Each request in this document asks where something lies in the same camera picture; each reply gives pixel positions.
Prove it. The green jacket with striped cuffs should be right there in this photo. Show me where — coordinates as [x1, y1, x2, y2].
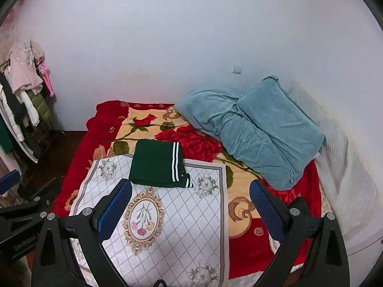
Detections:
[128, 139, 194, 189]

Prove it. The green hanging garment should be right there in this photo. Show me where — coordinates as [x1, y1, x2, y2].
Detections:
[0, 115, 15, 154]

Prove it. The black hanging garment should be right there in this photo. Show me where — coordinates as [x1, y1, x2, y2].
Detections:
[0, 72, 44, 164]

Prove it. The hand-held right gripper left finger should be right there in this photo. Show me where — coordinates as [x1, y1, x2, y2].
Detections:
[31, 178, 134, 287]

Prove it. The metal clothes rack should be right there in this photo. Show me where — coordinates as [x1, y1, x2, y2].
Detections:
[0, 61, 68, 156]

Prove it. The white textured bed sheet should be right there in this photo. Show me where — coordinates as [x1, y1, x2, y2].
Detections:
[269, 79, 383, 256]

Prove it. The pink fluffy coat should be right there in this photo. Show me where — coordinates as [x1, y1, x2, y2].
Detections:
[6, 39, 45, 96]

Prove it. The pink hanging toy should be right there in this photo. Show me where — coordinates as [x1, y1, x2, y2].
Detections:
[36, 60, 56, 98]

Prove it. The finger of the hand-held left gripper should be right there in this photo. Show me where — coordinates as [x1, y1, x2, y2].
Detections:
[17, 177, 62, 214]
[0, 169, 20, 197]

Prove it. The white puffer jacket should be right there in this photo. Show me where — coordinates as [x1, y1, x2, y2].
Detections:
[0, 63, 41, 142]

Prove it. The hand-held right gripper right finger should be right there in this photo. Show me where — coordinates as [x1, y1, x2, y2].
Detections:
[249, 179, 351, 287]

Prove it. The white patterned mat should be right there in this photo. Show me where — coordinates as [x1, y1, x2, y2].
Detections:
[68, 153, 231, 287]

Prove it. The red floral blanket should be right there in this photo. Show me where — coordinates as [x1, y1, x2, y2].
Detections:
[51, 100, 325, 280]

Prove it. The olive puffer jacket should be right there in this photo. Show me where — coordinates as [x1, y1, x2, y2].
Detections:
[25, 89, 54, 126]

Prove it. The blue quilt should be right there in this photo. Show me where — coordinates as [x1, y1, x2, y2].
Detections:
[174, 75, 327, 191]

